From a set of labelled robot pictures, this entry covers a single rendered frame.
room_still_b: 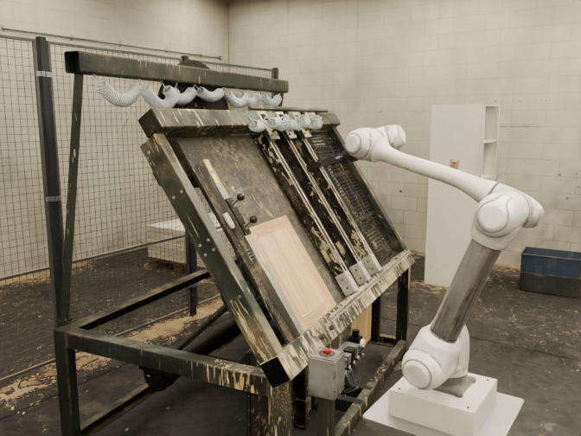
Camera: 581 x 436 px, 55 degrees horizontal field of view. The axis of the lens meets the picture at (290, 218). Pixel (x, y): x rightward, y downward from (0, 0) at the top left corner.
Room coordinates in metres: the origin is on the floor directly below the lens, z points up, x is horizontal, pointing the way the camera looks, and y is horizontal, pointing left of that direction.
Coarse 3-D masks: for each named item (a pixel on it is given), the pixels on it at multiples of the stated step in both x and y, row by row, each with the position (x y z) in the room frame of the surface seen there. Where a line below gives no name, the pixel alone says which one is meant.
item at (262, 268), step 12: (204, 168) 2.64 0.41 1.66; (216, 192) 2.62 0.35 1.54; (240, 228) 2.56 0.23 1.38; (240, 240) 2.56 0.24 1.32; (252, 240) 2.58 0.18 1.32; (252, 252) 2.53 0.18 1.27; (252, 264) 2.53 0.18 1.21; (264, 264) 2.53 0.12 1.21; (264, 276) 2.51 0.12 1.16; (276, 288) 2.49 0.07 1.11; (276, 300) 2.48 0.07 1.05; (288, 312) 2.45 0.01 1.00; (288, 324) 2.45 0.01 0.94; (300, 324) 2.47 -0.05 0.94
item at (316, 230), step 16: (288, 112) 3.29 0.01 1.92; (272, 144) 3.28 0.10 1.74; (272, 160) 3.26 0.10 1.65; (288, 176) 3.22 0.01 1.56; (288, 192) 3.22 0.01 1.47; (304, 208) 3.17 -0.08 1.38; (304, 224) 3.17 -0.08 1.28; (320, 224) 3.17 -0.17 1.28; (320, 240) 3.13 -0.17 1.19; (336, 256) 3.10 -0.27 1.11; (336, 272) 3.08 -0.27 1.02; (352, 288) 3.04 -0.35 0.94
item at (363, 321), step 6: (366, 312) 3.87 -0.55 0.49; (360, 318) 3.75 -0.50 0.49; (366, 318) 3.87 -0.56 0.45; (354, 324) 3.65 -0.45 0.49; (360, 324) 3.75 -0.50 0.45; (366, 324) 3.88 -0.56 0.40; (360, 330) 3.75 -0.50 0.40; (366, 330) 3.88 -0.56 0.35; (366, 336) 3.87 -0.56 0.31; (366, 342) 3.88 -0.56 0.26
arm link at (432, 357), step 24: (504, 192) 1.75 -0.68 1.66; (480, 216) 1.70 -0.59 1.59; (504, 216) 1.66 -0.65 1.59; (480, 240) 1.74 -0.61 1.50; (504, 240) 1.71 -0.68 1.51; (480, 264) 1.75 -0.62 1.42; (456, 288) 1.79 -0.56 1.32; (480, 288) 1.78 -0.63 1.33; (456, 312) 1.79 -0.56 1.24; (432, 336) 1.83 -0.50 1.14; (456, 336) 1.82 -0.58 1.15; (408, 360) 1.82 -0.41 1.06; (432, 360) 1.79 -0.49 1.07; (456, 360) 1.91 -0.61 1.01; (432, 384) 1.78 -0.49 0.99
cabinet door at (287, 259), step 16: (272, 224) 2.85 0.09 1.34; (288, 224) 2.98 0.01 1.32; (256, 240) 2.64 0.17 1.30; (272, 240) 2.76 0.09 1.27; (288, 240) 2.89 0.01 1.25; (272, 256) 2.68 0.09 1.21; (288, 256) 2.79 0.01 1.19; (304, 256) 2.92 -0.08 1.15; (272, 272) 2.59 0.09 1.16; (288, 272) 2.70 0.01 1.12; (304, 272) 2.83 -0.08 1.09; (288, 288) 2.62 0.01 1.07; (304, 288) 2.74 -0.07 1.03; (320, 288) 2.86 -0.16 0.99; (304, 304) 2.65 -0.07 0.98; (320, 304) 2.76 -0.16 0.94; (304, 320) 2.56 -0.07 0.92
